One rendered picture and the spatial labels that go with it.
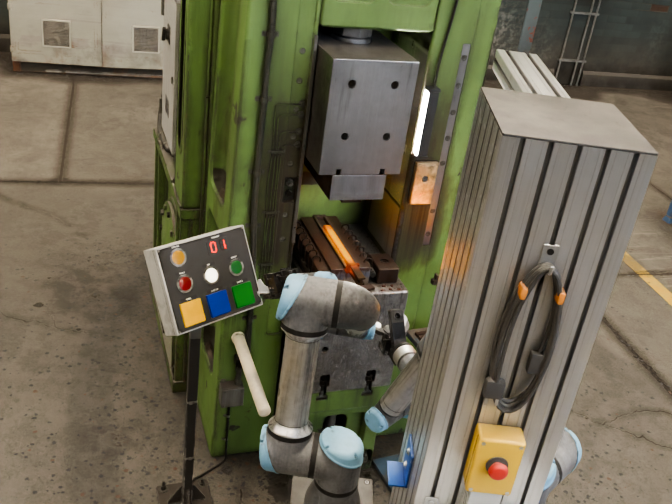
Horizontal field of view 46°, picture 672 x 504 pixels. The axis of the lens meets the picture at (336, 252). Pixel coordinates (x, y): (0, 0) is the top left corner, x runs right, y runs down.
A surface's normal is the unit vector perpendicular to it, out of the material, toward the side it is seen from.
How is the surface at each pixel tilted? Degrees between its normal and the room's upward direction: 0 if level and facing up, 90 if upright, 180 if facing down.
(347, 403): 90
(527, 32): 90
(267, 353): 90
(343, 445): 8
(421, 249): 90
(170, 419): 0
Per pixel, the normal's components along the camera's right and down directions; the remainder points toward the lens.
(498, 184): -0.02, 0.47
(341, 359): 0.31, 0.49
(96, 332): 0.13, -0.87
